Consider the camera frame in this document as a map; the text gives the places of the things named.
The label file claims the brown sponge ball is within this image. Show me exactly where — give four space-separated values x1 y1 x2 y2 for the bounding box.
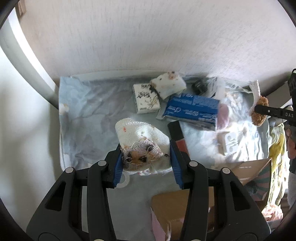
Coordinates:
250 96 269 126

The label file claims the blue foil package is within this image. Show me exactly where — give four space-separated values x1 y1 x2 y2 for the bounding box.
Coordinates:
157 93 220 131

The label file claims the white stained gauze cloth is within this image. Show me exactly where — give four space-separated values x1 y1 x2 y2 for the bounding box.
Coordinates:
115 118 172 176

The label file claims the white tissue pack black calligraphy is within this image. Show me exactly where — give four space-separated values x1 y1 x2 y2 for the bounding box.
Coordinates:
133 83 161 114

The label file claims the yellow floral bedding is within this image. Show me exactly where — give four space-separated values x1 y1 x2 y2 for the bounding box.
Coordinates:
268 123 290 206

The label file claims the brown cardboard box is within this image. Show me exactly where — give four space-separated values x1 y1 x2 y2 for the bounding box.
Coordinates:
151 159 271 240

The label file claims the white plastic wrapper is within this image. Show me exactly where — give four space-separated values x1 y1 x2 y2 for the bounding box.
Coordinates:
205 77 225 100

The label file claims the black round cap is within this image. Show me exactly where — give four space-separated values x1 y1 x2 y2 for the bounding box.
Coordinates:
192 78 207 95

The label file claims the floral light blue tablecloth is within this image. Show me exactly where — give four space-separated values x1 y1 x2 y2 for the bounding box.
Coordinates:
59 77 271 240

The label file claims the white spotted rolled cloth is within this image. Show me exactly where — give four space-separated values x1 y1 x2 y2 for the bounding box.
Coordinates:
150 72 187 100

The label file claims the white tape ring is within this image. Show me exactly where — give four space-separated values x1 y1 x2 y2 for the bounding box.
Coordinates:
116 172 131 188

